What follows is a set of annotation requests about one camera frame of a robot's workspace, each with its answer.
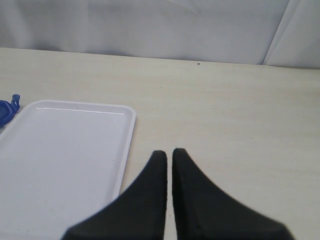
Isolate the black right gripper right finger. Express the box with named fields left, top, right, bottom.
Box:
left=172, top=148, right=294, bottom=240

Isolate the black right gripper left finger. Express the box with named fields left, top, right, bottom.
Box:
left=62, top=150, right=167, bottom=240

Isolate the blue plastic container lid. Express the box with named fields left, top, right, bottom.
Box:
left=0, top=94, right=21, bottom=128

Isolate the white rectangular plastic tray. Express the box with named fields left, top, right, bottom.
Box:
left=0, top=100, right=136, bottom=240

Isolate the white backdrop curtain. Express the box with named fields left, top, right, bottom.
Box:
left=0, top=0, right=320, bottom=68

